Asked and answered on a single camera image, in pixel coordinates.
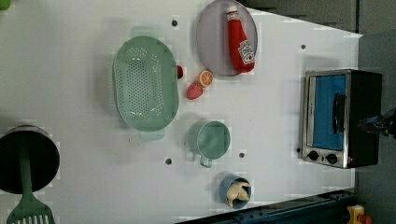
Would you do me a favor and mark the black round pot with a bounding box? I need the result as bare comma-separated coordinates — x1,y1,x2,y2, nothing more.
0,125,60,194

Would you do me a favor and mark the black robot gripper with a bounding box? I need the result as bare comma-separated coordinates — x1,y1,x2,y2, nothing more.
358,108,396,138

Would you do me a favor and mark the red strawberry toy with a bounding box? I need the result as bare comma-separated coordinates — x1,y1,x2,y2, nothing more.
187,83,204,100

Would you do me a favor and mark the green mug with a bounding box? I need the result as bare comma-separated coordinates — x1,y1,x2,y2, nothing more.
188,119,231,168

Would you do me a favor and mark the blue cup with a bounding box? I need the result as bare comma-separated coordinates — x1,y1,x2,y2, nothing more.
219,175,252,209

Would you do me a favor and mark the orange slice toy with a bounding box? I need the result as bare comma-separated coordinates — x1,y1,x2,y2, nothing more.
197,70,213,88

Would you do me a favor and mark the grey round plate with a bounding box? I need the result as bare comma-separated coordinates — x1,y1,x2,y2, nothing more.
195,0,258,76

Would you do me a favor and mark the small red toy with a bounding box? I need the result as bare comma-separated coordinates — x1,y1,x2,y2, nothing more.
177,65,184,79

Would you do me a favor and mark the beige crumpled item in cup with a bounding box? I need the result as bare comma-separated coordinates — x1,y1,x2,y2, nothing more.
226,182,250,207

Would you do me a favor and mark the green colander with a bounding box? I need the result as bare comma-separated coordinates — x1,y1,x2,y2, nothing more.
112,26,179,141

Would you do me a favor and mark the green object at corner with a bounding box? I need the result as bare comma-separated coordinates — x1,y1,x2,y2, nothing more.
0,0,11,10

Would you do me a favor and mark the red ketchup bottle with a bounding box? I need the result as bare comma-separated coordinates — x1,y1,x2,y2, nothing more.
226,6,255,73

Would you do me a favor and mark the yellow red toy object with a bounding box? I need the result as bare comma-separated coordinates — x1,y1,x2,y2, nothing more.
347,204,373,224

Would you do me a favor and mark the green slotted spatula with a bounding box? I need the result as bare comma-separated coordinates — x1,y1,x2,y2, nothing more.
7,138,55,224

